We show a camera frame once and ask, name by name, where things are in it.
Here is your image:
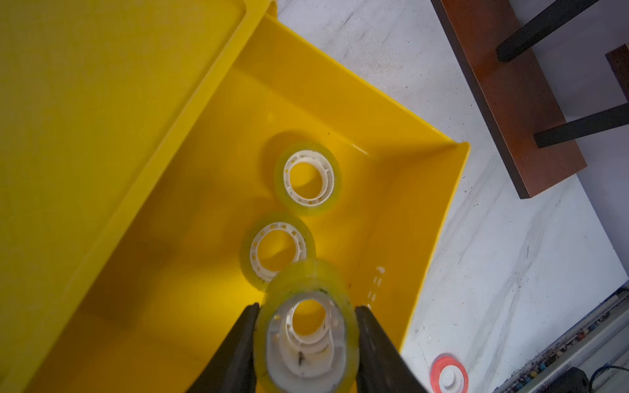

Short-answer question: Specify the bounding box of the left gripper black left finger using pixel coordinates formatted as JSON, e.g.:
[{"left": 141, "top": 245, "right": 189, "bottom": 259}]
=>
[{"left": 187, "top": 303, "right": 260, "bottom": 392}]

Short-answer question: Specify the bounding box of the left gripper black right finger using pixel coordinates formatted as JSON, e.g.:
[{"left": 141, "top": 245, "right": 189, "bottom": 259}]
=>
[{"left": 355, "top": 306, "right": 427, "bottom": 393}]

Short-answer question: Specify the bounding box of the yellow top drawer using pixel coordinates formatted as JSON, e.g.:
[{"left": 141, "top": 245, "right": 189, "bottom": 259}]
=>
[{"left": 28, "top": 16, "right": 470, "bottom": 392}]

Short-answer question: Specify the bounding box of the yellow plastic drawer cabinet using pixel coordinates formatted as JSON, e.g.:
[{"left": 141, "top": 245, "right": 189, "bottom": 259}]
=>
[{"left": 1, "top": 1, "right": 277, "bottom": 392}]

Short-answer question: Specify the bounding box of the red tape roll right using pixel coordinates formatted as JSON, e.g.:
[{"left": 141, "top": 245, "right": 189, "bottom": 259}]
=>
[{"left": 430, "top": 354, "right": 469, "bottom": 393}]

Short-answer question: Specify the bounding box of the brown wooden step shelf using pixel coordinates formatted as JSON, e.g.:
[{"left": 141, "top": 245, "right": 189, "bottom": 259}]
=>
[{"left": 430, "top": 0, "right": 629, "bottom": 200}]

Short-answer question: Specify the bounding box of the metal base rail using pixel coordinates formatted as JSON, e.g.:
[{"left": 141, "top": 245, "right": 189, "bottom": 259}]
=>
[{"left": 496, "top": 287, "right": 628, "bottom": 392}]

